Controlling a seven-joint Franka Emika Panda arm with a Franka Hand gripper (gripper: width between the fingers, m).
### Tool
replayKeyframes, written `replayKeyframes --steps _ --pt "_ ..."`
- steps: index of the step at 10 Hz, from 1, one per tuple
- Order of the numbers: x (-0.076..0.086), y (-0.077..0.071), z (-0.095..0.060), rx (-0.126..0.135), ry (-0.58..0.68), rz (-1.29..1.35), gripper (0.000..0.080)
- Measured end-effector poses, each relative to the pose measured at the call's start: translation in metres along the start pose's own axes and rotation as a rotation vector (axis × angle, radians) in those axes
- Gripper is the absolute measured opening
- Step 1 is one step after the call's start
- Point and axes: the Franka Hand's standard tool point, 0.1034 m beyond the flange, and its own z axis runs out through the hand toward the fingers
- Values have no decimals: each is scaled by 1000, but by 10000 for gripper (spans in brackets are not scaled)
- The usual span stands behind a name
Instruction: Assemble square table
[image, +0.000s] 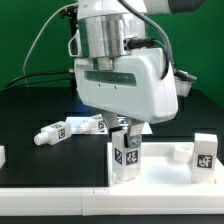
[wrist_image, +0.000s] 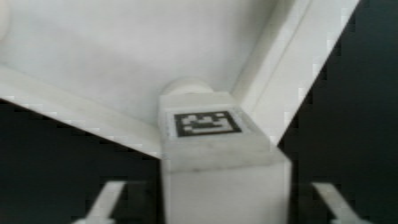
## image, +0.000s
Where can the white sheet with markers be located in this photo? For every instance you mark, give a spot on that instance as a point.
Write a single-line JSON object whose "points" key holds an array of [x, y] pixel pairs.
{"points": [[75, 121]]}

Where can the white left fence wall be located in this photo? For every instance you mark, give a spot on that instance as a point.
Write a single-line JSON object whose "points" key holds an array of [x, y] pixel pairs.
{"points": [[2, 156]]}

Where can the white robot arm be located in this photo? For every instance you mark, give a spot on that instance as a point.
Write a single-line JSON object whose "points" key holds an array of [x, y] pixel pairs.
{"points": [[108, 29]]}

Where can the white front fence wall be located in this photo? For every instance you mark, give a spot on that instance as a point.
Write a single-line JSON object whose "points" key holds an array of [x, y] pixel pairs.
{"points": [[196, 199]]}

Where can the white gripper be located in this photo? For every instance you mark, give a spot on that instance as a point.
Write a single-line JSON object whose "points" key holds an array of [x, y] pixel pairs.
{"points": [[134, 88]]}

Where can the white fence wall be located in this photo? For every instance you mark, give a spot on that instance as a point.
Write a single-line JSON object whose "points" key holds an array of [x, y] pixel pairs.
{"points": [[196, 199], [2, 156]]}

